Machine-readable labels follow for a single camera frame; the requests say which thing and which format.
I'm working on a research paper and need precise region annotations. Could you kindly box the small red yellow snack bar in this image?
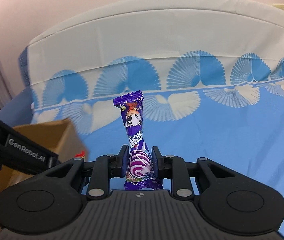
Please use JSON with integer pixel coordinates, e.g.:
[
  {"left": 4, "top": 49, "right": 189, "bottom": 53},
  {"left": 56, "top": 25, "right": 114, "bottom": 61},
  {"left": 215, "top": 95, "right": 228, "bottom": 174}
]
[{"left": 74, "top": 151, "right": 86, "bottom": 159}]

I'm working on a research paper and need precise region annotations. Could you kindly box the purple candy bar wrapper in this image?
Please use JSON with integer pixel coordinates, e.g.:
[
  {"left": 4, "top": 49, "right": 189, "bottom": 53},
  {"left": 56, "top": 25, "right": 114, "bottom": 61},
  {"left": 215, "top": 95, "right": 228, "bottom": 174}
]
[{"left": 113, "top": 90, "right": 163, "bottom": 191}]

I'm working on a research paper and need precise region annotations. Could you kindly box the blue sofa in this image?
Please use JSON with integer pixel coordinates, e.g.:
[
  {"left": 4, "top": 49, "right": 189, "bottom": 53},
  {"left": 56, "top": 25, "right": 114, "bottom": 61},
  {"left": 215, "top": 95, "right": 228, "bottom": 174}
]
[{"left": 0, "top": 47, "right": 35, "bottom": 128}]

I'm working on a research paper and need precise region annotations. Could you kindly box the cardboard box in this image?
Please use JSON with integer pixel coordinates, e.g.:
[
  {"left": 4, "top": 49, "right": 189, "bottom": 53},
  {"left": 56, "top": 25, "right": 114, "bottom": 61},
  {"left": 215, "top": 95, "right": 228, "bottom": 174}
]
[{"left": 0, "top": 117, "right": 89, "bottom": 233}]

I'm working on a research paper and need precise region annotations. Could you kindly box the blue white patterned cloth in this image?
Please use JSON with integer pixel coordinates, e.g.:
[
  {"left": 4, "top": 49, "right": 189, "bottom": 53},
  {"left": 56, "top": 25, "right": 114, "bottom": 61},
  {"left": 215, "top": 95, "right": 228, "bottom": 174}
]
[{"left": 20, "top": 0, "right": 284, "bottom": 235}]

